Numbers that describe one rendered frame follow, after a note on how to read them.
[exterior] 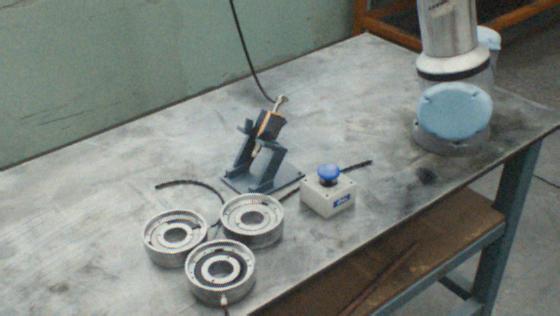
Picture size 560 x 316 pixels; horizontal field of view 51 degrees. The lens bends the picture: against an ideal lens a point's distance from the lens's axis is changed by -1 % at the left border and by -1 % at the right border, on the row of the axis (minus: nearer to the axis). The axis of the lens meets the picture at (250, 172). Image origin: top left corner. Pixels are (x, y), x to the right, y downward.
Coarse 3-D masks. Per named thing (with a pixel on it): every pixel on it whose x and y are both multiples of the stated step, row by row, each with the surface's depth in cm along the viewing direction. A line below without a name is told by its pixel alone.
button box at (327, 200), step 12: (300, 180) 102; (312, 180) 102; (324, 180) 101; (336, 180) 101; (348, 180) 102; (300, 192) 104; (312, 192) 101; (324, 192) 99; (336, 192) 99; (348, 192) 101; (312, 204) 102; (324, 204) 99; (336, 204) 100; (348, 204) 102; (324, 216) 101
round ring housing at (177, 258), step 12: (156, 216) 97; (168, 216) 99; (180, 216) 99; (192, 216) 98; (144, 228) 95; (168, 228) 96; (180, 228) 97; (204, 228) 96; (144, 240) 92; (168, 240) 97; (204, 240) 93; (156, 252) 91; (168, 252) 90; (180, 252) 90; (168, 264) 92; (180, 264) 93
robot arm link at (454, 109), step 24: (432, 0) 88; (456, 0) 87; (432, 24) 90; (456, 24) 89; (432, 48) 93; (456, 48) 91; (480, 48) 93; (432, 72) 93; (456, 72) 91; (480, 72) 92; (432, 96) 93; (456, 96) 92; (480, 96) 91; (432, 120) 97; (456, 120) 95; (480, 120) 94
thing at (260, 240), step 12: (228, 204) 99; (240, 204) 100; (264, 204) 101; (276, 204) 99; (228, 216) 98; (240, 216) 98; (252, 216) 100; (264, 216) 98; (276, 216) 98; (228, 228) 94; (240, 228) 96; (252, 228) 95; (276, 228) 94; (240, 240) 94; (252, 240) 93; (264, 240) 94
